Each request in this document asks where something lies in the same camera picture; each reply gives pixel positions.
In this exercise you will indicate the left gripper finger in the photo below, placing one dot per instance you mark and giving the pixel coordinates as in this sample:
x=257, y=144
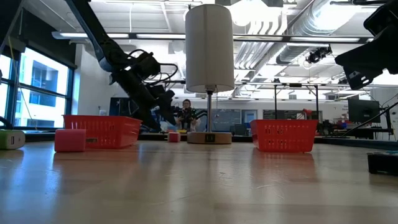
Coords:
x=166, y=115
x=147, y=116

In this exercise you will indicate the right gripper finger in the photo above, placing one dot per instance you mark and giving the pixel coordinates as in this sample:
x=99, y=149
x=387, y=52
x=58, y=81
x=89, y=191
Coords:
x=360, y=79
x=373, y=57

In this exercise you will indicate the small red cube charger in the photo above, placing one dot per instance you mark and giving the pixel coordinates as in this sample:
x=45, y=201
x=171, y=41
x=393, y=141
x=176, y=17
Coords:
x=174, y=137

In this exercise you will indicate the pink wall charger block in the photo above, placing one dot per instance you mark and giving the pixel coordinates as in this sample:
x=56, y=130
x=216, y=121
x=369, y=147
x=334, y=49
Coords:
x=70, y=140

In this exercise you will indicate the black power bank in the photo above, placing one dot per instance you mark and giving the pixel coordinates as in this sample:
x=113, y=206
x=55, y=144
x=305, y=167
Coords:
x=382, y=163

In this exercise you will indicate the green and white charger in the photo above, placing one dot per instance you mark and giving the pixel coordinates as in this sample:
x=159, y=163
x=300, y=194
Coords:
x=11, y=140

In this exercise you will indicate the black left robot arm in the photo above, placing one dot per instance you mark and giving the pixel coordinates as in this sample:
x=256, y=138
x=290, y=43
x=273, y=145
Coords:
x=90, y=31

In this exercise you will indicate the person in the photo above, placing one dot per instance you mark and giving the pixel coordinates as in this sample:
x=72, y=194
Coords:
x=186, y=116

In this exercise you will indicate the black computer monitor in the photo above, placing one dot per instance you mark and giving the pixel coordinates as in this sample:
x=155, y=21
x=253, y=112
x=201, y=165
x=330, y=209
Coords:
x=363, y=110
x=121, y=107

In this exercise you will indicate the red plastic basket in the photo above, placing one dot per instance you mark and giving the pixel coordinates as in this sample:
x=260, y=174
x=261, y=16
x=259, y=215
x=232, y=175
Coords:
x=283, y=135
x=109, y=130

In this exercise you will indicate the long ceiling light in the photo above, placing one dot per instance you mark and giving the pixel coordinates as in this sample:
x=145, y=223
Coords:
x=71, y=35
x=323, y=39

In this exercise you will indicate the small red background object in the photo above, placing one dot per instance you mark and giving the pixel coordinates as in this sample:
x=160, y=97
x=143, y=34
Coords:
x=308, y=112

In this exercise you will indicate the white shade table lamp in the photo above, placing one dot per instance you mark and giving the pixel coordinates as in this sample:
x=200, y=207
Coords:
x=208, y=46

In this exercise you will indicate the black ceiling camera cluster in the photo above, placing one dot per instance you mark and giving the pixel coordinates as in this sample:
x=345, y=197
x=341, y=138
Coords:
x=318, y=54

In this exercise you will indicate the silver ventilation duct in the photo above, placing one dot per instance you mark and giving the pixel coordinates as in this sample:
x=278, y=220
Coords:
x=304, y=28

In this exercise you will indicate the black metal frame stand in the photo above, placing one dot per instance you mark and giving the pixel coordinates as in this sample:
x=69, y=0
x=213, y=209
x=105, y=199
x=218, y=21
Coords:
x=275, y=102

